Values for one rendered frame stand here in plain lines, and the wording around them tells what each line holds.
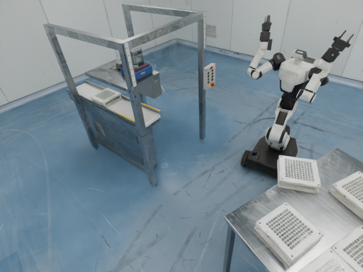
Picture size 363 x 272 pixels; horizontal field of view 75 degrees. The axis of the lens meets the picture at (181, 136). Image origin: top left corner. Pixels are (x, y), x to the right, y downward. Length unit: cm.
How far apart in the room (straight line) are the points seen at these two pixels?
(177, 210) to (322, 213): 138
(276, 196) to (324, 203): 28
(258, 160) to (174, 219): 112
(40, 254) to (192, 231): 140
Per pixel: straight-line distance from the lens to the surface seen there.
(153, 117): 236
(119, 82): 213
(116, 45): 187
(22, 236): 295
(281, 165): 178
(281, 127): 252
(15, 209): 323
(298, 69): 239
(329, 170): 197
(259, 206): 161
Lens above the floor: 212
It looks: 39 degrees down
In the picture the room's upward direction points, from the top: 5 degrees counter-clockwise
